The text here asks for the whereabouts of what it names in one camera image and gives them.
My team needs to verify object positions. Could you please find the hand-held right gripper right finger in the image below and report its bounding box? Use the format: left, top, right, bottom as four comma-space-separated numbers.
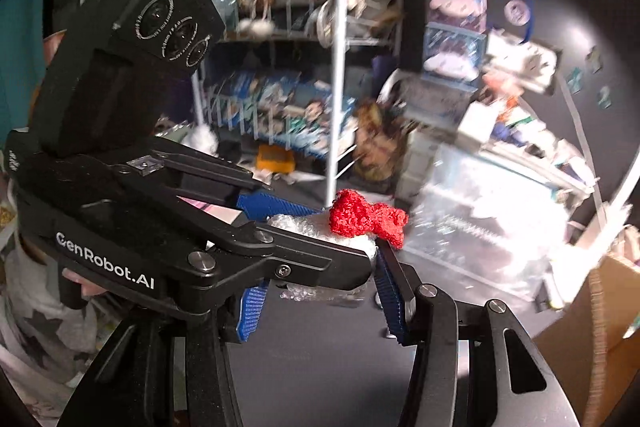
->
375, 239, 581, 427

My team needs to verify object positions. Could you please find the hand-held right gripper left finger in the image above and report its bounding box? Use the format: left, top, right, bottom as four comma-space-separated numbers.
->
57, 287, 269, 427

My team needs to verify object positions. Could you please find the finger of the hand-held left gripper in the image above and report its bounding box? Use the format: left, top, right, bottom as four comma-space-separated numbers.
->
150, 151, 322, 223
190, 222, 377, 293

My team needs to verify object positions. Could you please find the white crochet cat plush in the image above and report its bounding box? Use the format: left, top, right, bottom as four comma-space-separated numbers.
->
265, 188, 409, 305

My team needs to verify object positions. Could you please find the brown cardboard box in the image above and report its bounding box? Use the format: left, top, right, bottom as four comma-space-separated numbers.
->
532, 252, 640, 427

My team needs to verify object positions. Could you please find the person's left forearm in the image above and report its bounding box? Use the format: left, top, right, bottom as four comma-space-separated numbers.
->
0, 232, 121, 393

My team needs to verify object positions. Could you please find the person's left hand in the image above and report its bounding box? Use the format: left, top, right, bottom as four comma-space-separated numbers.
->
61, 268, 110, 299

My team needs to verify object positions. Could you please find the orange box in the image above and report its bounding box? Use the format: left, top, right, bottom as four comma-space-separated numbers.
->
256, 144, 296, 176

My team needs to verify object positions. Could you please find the white fluffy plush toy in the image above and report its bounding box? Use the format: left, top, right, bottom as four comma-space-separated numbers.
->
182, 124, 219, 156

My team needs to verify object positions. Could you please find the anime printed box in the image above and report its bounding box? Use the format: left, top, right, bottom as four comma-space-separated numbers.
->
205, 74, 351, 154

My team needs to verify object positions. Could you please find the clear zip bag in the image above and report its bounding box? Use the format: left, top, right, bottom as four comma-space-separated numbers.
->
400, 147, 567, 304

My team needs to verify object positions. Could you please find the brown picture card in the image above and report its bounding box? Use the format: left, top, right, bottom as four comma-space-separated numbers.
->
352, 102, 407, 184

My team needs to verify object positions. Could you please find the white hanging pompom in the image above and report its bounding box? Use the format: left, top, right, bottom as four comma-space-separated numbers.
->
235, 18, 275, 36

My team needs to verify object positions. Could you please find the small white box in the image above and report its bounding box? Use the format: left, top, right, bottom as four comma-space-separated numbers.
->
457, 102, 496, 141

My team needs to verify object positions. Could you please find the white shelf riser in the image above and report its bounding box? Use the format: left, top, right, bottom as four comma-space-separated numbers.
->
480, 139, 594, 204

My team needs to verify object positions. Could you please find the blue cartoon storage drawer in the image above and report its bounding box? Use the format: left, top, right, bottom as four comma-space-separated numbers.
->
422, 24, 488, 81

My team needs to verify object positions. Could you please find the white wire rack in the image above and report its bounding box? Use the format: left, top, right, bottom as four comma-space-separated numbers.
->
192, 0, 406, 196

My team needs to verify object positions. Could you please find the white cable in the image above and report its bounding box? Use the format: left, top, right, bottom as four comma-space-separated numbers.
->
557, 77, 602, 208

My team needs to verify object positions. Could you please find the white wall outlet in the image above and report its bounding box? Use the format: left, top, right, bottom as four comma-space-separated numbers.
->
487, 32, 559, 96

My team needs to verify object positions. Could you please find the round wall sticker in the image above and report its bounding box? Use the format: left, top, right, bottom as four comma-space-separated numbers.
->
502, 0, 531, 26

